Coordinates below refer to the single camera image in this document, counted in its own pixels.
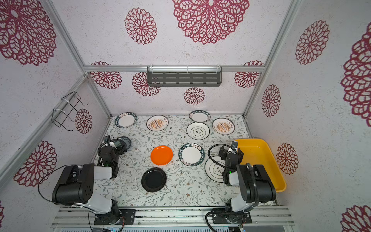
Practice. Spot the yellow plastic bin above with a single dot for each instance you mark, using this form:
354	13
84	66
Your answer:
257	151

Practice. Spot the white flower outline plate back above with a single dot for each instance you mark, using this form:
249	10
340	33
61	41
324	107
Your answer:
198	131

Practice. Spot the orange plastic plate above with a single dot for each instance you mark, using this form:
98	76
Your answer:
161	155

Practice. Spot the white flower outline plate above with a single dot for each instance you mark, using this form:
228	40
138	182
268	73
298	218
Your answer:
214	171
198	131

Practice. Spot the aluminium front rail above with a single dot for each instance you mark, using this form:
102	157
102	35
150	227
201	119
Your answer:
174	217

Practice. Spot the grey wall shelf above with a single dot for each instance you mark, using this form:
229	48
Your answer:
184	77

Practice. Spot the green rim plate back left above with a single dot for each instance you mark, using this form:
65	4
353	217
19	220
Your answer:
125	120

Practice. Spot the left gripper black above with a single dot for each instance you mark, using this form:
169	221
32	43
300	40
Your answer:
108	147

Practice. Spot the green rim white plate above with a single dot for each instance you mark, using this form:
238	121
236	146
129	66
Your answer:
191	154

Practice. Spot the black plate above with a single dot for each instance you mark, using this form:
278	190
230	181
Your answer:
154	179

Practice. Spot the black wire wall rack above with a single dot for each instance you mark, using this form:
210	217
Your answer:
60	115

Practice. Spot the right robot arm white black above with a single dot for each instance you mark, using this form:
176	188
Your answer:
253	180

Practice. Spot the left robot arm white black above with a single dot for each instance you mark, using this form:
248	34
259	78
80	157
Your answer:
76	182

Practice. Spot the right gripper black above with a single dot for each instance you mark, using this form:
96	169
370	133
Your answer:
232	153

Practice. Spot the white flower outline plate front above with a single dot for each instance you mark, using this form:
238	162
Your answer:
214	171

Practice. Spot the green rim plate back right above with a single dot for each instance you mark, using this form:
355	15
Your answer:
199	116

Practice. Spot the blue floral dark plate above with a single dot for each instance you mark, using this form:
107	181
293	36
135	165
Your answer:
122	144

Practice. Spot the orange sunburst plate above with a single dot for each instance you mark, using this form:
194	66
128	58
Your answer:
157	123
223	126

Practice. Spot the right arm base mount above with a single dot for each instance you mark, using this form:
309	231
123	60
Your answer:
219	216

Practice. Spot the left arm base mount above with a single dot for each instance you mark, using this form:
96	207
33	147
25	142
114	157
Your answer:
116	217

